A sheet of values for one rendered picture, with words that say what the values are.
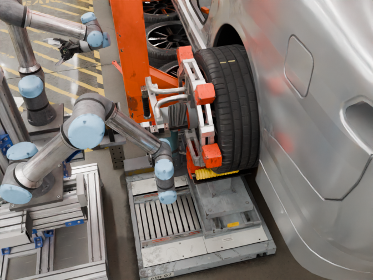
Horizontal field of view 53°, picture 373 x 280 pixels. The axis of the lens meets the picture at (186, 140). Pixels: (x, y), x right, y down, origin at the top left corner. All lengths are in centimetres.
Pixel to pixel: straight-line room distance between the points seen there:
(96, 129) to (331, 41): 76
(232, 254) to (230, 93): 105
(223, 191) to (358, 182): 141
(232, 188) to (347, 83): 154
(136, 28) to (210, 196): 110
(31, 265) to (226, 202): 118
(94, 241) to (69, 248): 15
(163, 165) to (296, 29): 71
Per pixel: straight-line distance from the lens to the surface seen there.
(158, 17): 383
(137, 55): 217
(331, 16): 109
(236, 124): 168
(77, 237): 233
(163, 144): 158
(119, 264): 242
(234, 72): 173
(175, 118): 170
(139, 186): 265
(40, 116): 209
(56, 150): 139
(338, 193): 115
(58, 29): 188
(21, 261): 236
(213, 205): 234
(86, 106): 133
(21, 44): 206
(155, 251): 234
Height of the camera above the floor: 208
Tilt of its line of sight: 43 degrees down
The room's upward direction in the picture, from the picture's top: 2 degrees counter-clockwise
